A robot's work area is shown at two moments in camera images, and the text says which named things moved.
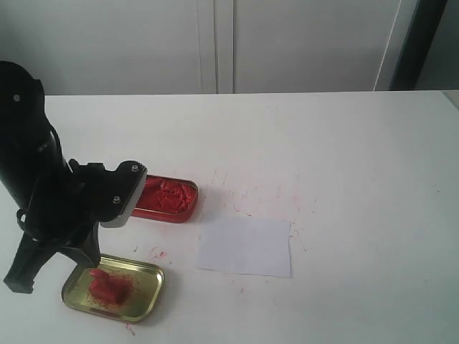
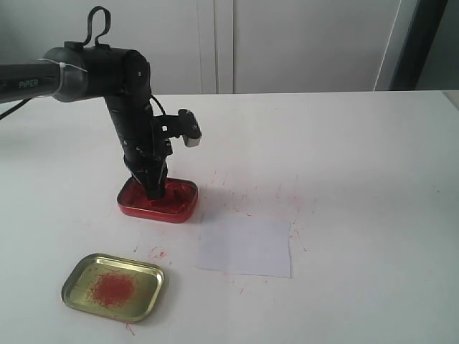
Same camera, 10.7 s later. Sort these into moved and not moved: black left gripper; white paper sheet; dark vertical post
Moved: black left gripper
Not moved: white paper sheet; dark vertical post
